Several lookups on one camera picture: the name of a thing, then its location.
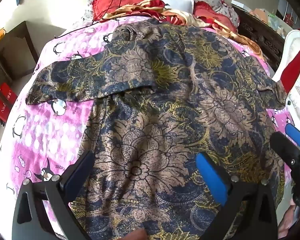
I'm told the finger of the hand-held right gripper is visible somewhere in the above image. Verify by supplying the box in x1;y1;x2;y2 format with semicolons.
269;131;300;167
284;123;300;153

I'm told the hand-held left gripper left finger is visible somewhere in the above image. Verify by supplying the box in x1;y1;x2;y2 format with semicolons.
12;150;95;240

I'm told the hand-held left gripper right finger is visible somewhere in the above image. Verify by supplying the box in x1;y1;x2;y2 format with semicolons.
195;152;278;240

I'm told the brown blue floral shirt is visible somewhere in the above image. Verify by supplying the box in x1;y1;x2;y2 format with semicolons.
25;17;288;240

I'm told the person's right hand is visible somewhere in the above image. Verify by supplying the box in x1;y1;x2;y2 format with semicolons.
277;202;300;240

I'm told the pink penguin blanket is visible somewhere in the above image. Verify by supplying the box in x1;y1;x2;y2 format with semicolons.
0;15;297;240

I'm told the red garment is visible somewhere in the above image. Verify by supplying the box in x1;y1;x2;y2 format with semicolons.
281;29;300;94

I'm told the white cushioned chair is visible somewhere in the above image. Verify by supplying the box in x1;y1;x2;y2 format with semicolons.
271;29;300;130

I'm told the dark carved wooden nightstand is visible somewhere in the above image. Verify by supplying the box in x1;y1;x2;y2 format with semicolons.
231;5;286;71

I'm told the brown wooden desk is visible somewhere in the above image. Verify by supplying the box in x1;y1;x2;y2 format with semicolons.
0;21;39;87

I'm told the red satin pillow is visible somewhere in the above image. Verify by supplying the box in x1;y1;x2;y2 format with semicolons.
194;1;231;28

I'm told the red gold satin quilt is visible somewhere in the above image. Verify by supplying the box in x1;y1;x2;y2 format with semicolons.
102;0;265;60

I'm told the white folded cloth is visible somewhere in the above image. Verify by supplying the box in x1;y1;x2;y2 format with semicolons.
156;0;194;13

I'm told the red ruffled pillow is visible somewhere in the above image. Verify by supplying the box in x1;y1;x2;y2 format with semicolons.
91;0;158;22

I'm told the black cable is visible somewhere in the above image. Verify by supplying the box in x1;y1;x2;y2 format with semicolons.
54;0;123;40

